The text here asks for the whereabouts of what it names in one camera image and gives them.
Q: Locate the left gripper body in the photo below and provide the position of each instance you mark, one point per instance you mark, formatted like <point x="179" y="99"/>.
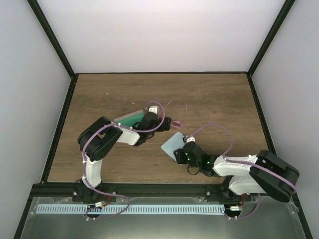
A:
<point x="161" y="128"/>

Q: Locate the clear plastic sheet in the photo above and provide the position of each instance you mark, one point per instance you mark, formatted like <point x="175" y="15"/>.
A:
<point x="265" y="219"/>

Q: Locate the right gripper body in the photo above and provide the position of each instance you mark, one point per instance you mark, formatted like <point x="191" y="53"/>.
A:
<point x="183" y="161"/>

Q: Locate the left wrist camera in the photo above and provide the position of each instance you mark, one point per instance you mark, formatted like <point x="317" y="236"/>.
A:
<point x="154" y="109"/>

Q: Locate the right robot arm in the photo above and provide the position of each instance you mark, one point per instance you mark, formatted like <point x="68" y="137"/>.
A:
<point x="264" y="173"/>

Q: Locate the light blue cleaning cloth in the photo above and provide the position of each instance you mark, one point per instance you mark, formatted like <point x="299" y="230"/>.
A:
<point x="174" y="143"/>

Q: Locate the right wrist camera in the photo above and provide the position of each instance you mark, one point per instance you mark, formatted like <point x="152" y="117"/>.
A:
<point x="189" y="138"/>

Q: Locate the black aluminium frame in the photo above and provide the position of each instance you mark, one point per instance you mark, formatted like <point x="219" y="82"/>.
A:
<point x="227" y="97"/>

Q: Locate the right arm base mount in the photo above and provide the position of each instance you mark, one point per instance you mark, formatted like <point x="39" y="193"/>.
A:
<point x="220" y="193"/>

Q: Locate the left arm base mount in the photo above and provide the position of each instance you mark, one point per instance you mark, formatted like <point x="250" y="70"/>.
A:
<point x="82" y="193"/>

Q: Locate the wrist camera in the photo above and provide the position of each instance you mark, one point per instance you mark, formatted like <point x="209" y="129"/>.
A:
<point x="189" y="138"/>
<point x="154" y="109"/>

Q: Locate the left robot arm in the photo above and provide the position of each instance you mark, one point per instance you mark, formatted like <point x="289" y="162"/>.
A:
<point x="98" y="139"/>

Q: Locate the light blue slotted cable duct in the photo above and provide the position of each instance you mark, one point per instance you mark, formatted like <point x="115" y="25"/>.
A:
<point x="132" y="209"/>

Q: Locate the grey glasses case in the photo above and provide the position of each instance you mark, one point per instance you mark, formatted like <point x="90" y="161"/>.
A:
<point x="130" y="119"/>

